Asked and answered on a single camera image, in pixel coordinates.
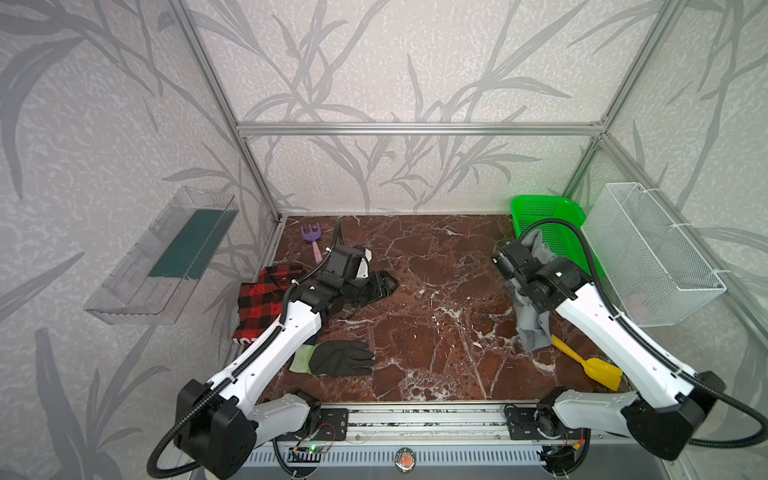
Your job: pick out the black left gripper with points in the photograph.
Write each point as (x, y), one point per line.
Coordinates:
(365, 288)

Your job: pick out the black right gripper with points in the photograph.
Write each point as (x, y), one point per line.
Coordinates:
(507, 261)

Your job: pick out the grey long sleeve shirt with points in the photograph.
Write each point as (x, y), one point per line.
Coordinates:
(533, 328)

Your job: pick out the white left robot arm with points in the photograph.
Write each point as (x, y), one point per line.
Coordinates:
(219, 422)

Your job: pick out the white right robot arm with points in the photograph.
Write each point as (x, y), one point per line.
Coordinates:
(670, 400)

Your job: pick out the purple pink toy rake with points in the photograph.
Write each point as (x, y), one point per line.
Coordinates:
(312, 235)

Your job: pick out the black green work glove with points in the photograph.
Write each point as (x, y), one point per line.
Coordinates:
(334, 359)

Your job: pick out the red black plaid shirt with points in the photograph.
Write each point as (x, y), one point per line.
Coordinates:
(260, 302)

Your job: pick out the yellow toy shovel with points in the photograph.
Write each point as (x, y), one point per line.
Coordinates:
(596, 369)

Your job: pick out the round red emblem button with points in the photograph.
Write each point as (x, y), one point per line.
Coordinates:
(405, 460)

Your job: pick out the white wire mesh basket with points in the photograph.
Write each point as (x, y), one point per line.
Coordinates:
(658, 275)

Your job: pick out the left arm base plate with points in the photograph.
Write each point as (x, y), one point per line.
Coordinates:
(332, 425)

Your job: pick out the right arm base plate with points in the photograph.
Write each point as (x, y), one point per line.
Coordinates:
(535, 423)

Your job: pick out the aluminium frame rails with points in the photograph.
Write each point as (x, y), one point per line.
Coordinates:
(426, 117)

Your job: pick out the clear plastic wall shelf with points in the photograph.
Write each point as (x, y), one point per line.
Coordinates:
(157, 277)

